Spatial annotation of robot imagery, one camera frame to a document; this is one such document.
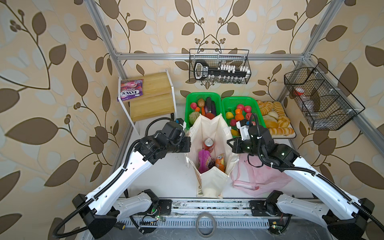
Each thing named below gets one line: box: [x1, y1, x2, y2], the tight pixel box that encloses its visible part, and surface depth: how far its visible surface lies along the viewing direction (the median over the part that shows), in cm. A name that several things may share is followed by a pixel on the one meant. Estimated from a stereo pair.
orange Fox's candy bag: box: [215, 153, 226, 173], surface depth 78 cm
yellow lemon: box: [226, 111, 234, 119], surface depth 110 cm
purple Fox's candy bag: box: [117, 79, 144, 102], surface depth 82 cm
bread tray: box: [257, 100, 297, 139], surface depth 107 cm
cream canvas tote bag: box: [185, 113, 240, 199], surface depth 77 cm
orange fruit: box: [235, 108, 244, 121], surface depth 114 cm
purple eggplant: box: [211, 100, 216, 117], surface depth 116 cm
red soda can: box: [204, 137, 214, 153], surface depth 88 cm
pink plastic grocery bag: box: [231, 153, 293, 197], surface depth 82 cm
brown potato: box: [198, 98, 205, 108], surface depth 117 cm
